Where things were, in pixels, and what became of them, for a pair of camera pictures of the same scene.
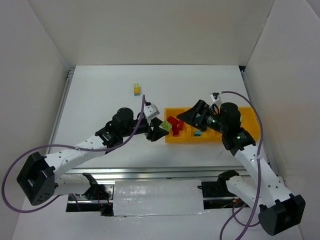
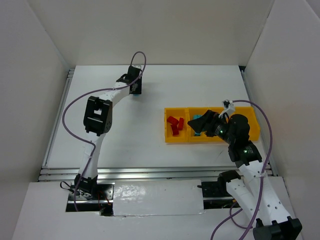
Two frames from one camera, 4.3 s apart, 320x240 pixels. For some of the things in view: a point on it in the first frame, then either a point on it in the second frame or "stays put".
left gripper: x=150 y=130 → x=136 y=87
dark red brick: x=175 y=130 stays put
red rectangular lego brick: x=180 y=125 stays put
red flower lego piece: x=173 y=120 stays put
